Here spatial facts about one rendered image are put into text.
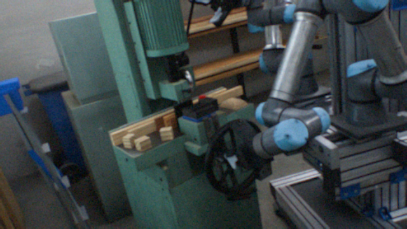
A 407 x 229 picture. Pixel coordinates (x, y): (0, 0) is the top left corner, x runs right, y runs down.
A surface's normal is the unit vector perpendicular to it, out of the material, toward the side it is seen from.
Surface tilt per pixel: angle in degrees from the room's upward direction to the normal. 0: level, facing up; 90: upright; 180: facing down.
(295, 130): 60
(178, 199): 90
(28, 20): 90
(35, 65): 90
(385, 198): 90
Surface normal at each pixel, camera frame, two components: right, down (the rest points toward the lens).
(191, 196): 0.58, 0.17
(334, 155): 0.21, 0.30
